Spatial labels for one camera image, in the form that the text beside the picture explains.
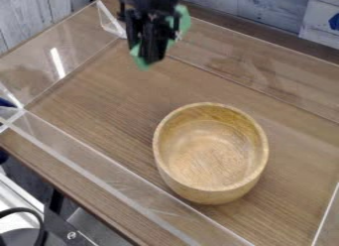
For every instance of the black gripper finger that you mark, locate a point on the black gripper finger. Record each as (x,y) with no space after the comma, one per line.
(155,37)
(133,29)

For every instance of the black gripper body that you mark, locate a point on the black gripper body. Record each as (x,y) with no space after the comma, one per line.
(147,9)

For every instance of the green rectangular block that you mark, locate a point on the green rectangular block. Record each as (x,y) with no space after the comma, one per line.
(179,23)

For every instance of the brown wooden bowl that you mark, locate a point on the brown wooden bowl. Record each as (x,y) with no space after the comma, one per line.
(211,152)

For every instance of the black table leg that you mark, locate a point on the black table leg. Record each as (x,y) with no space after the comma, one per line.
(56,202)

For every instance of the metal plate with screw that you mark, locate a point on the metal plate with screw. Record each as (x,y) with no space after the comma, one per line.
(62,234)

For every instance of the clear acrylic corner bracket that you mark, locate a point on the clear acrylic corner bracket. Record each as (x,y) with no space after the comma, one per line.
(109,22)

